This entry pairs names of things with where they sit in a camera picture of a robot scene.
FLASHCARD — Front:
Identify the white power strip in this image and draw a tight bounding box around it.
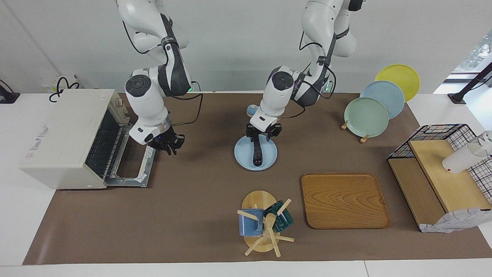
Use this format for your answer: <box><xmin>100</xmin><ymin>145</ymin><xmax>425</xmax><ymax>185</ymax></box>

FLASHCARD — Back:
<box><xmin>40</xmin><ymin>75</ymin><xmax>78</xmax><ymax>93</ymax></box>

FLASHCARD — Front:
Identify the wooden plate rack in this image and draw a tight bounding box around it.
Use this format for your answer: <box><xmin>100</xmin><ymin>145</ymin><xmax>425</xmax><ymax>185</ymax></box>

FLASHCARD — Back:
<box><xmin>341</xmin><ymin>120</ymin><xmax>370</xmax><ymax>144</ymax></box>

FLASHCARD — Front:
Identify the wooden shelf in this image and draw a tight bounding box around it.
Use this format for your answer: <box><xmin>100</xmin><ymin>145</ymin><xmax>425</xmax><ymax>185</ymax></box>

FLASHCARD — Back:
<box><xmin>387</xmin><ymin>139</ymin><xmax>492</xmax><ymax>231</ymax></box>

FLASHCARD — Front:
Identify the dark green mug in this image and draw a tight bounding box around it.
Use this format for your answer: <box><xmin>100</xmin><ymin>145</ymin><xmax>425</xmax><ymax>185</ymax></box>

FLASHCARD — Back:
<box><xmin>264</xmin><ymin>200</ymin><xmax>294</xmax><ymax>233</ymax></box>

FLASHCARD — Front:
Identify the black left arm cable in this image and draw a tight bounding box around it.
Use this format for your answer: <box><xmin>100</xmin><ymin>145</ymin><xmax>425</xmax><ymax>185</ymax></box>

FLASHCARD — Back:
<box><xmin>284</xmin><ymin>31</ymin><xmax>337</xmax><ymax>118</ymax></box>

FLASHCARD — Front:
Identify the black desk clamp mount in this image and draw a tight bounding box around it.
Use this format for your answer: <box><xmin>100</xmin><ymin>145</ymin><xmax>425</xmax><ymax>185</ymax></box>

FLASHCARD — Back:
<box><xmin>0</xmin><ymin>79</ymin><xmax>21</xmax><ymax>104</ymax></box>

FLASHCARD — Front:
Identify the wooden rectangular tray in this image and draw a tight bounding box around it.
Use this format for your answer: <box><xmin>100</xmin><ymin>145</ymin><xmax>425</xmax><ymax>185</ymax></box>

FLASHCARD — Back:
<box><xmin>301</xmin><ymin>173</ymin><xmax>391</xmax><ymax>230</ymax></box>

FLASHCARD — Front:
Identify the light blue racked plate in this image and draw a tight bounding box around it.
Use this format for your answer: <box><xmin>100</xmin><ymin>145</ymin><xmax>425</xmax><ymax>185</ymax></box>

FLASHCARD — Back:
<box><xmin>360</xmin><ymin>80</ymin><xmax>405</xmax><ymax>120</ymax></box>

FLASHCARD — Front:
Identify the blue mug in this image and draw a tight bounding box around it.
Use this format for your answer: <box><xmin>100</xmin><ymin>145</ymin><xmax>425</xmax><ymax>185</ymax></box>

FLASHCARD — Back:
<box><xmin>239</xmin><ymin>209</ymin><xmax>265</xmax><ymax>237</ymax></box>

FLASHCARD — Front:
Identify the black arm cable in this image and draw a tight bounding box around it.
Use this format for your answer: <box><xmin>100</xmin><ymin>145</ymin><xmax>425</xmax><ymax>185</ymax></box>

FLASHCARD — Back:
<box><xmin>284</xmin><ymin>31</ymin><xmax>337</xmax><ymax>118</ymax></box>
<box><xmin>170</xmin><ymin>81</ymin><xmax>203</xmax><ymax>127</ymax></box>

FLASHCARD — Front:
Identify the beige toaster oven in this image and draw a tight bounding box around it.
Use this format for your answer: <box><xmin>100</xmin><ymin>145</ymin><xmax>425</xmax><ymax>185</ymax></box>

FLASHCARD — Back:
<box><xmin>19</xmin><ymin>89</ymin><xmax>156</xmax><ymax>190</ymax></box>

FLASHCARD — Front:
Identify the yellow plate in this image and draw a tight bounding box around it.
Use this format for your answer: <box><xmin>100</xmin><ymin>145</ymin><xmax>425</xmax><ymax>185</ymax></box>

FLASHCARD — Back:
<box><xmin>375</xmin><ymin>64</ymin><xmax>421</xmax><ymax>103</ymax></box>

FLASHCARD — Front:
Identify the light blue serving plate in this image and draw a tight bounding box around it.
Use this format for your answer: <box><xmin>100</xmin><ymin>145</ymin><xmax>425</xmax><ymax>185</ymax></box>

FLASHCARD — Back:
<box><xmin>234</xmin><ymin>135</ymin><xmax>278</xmax><ymax>171</ymax></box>

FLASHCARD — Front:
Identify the black looped power cable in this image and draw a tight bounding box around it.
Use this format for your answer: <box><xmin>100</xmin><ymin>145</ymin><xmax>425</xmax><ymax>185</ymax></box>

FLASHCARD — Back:
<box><xmin>49</xmin><ymin>77</ymin><xmax>80</xmax><ymax>103</ymax></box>

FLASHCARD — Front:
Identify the pale green plate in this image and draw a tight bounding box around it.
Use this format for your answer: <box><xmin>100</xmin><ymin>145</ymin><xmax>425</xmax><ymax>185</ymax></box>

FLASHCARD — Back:
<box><xmin>344</xmin><ymin>97</ymin><xmax>389</xmax><ymax>138</ymax></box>

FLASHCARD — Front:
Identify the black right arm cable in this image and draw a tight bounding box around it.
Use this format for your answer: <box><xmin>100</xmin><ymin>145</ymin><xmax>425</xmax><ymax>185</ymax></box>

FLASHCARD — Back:
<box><xmin>170</xmin><ymin>81</ymin><xmax>203</xmax><ymax>127</ymax></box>

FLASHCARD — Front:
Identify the brown table mat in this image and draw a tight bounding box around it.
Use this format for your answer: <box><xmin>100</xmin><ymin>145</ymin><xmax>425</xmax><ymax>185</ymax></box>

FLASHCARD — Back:
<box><xmin>22</xmin><ymin>92</ymin><xmax>492</xmax><ymax>265</ymax></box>

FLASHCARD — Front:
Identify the wooden mug tree stand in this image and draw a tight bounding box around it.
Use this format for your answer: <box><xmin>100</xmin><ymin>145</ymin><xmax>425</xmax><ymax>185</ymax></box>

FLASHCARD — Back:
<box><xmin>237</xmin><ymin>190</ymin><xmax>295</xmax><ymax>257</ymax></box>

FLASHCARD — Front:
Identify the black wire basket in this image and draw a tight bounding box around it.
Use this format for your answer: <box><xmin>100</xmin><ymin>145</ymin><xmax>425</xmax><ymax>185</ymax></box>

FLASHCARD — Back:
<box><xmin>387</xmin><ymin>123</ymin><xmax>492</xmax><ymax>193</ymax></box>

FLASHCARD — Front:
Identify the white cup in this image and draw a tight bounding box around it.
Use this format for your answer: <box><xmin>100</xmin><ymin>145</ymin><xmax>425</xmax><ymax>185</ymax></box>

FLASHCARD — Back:
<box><xmin>442</xmin><ymin>143</ymin><xmax>488</xmax><ymax>174</ymax></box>

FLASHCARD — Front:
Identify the white marbled cloth liner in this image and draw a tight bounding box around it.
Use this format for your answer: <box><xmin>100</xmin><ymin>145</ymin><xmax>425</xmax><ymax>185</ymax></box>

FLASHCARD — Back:
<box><xmin>420</xmin><ymin>154</ymin><xmax>492</xmax><ymax>234</ymax></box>

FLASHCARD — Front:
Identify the dark purple eggplant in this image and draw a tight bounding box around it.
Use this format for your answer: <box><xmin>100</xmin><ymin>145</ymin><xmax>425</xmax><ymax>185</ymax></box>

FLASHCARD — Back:
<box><xmin>252</xmin><ymin>135</ymin><xmax>264</xmax><ymax>167</ymax></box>

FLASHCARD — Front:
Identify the clear glass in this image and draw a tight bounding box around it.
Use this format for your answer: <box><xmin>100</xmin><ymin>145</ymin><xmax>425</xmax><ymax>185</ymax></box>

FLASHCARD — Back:
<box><xmin>476</xmin><ymin>131</ymin><xmax>492</xmax><ymax>155</ymax></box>

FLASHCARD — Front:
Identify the black slanted monitor stand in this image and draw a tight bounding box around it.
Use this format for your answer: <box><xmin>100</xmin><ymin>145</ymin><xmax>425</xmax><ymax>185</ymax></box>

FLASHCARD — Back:
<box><xmin>448</xmin><ymin>62</ymin><xmax>492</xmax><ymax>105</ymax></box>

